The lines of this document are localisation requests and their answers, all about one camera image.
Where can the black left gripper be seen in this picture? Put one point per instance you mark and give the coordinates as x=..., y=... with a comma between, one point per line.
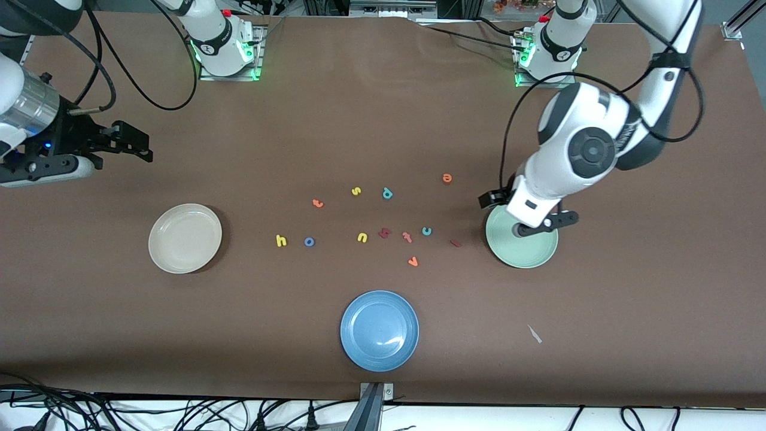
x=501, y=198

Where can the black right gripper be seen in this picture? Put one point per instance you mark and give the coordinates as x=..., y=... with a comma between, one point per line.
x=70, y=136

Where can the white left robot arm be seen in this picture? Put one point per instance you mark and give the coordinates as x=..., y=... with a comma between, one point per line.
x=589, y=149

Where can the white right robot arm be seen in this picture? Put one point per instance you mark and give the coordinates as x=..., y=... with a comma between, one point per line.
x=218, y=42

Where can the green round plate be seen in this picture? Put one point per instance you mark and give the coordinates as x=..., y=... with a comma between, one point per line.
x=532, y=251

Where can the beige round plate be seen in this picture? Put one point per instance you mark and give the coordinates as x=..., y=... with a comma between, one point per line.
x=185, y=239

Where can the maroon foam letter r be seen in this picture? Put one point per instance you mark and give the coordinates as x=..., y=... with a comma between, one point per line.
x=385, y=233

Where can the white paper scrap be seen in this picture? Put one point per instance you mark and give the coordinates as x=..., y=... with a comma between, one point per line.
x=534, y=334

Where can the blue round plate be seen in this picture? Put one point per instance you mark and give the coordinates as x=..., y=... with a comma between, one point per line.
x=379, y=331

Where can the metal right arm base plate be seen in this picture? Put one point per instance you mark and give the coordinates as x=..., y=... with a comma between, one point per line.
x=230, y=78

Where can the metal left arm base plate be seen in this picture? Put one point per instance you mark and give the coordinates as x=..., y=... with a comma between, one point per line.
x=544, y=85

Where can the aluminium rail strip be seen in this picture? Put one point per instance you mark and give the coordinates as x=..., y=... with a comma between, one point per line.
x=29, y=48

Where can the aluminium frame beyond table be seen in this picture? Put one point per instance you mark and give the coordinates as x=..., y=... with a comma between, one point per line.
x=392, y=9

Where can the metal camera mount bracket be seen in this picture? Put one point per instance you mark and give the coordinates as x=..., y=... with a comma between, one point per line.
x=371, y=407

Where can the metal corner bracket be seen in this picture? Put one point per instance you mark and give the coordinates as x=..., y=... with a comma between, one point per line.
x=733, y=33

